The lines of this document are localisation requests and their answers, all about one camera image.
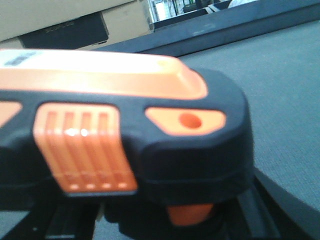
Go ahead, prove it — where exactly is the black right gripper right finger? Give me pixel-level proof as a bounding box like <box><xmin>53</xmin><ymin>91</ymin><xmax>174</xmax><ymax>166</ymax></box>
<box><xmin>235</xmin><ymin>172</ymin><xmax>320</xmax><ymax>240</ymax></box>

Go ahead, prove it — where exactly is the black conveyor side rail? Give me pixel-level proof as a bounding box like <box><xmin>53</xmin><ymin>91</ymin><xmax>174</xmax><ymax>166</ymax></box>
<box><xmin>97</xmin><ymin>0</ymin><xmax>320</xmax><ymax>57</ymax></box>

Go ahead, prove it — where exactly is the large cardboard box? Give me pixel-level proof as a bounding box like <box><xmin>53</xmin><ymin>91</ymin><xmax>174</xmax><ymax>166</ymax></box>
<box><xmin>0</xmin><ymin>0</ymin><xmax>154</xmax><ymax>50</ymax></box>

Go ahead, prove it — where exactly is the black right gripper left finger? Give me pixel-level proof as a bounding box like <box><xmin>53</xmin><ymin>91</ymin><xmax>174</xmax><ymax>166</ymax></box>
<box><xmin>0</xmin><ymin>184</ymin><xmax>104</xmax><ymax>240</ymax></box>

